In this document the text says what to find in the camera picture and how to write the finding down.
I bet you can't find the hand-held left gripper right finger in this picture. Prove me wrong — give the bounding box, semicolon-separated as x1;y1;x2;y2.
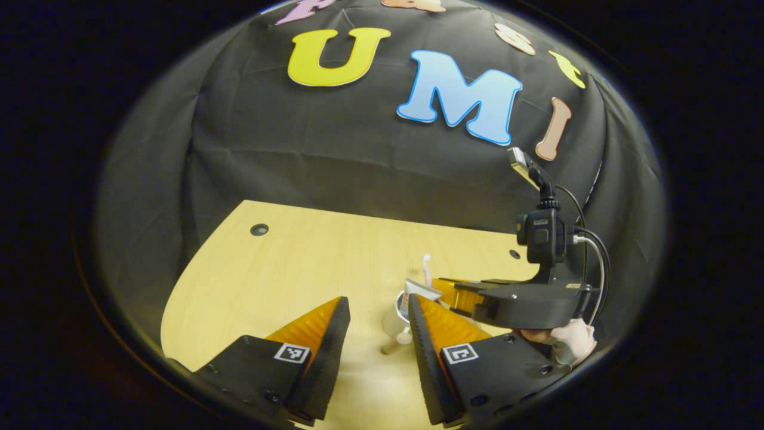
408;293;571;428

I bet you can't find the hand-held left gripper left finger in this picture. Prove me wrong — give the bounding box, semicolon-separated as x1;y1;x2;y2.
170;296;352;426

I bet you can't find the white toothpaste tube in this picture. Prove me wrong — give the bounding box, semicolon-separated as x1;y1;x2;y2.
400;277;443;318

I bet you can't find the white cup with handle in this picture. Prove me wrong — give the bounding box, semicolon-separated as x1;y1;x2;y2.
382;290;427;356

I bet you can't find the light wooden desktop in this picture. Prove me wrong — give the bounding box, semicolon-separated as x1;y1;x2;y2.
160;200;541;429

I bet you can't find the white camera cable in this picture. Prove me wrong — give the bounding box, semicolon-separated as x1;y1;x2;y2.
575;236;606;327

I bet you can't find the black camera cable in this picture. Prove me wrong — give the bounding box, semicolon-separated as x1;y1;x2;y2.
555;184;612;326

